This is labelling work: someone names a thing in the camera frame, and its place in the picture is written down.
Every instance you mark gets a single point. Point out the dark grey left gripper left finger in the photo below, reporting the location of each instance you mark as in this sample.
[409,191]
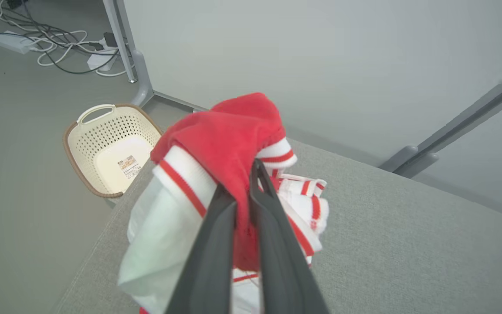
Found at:
[207,261]

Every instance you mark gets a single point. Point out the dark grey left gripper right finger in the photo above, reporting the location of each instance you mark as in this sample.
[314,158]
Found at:
[281,261]

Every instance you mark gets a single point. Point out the red white basketball jersey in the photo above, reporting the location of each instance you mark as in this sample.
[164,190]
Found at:
[216,139]

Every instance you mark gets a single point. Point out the cream plastic laundry basket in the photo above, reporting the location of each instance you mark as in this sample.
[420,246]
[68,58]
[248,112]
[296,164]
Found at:
[103,139]

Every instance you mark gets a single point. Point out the black power plug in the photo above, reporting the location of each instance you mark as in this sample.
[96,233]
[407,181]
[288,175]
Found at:
[110,39]

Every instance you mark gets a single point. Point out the grey partition post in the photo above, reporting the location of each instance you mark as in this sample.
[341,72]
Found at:
[140,74]
[460,126]

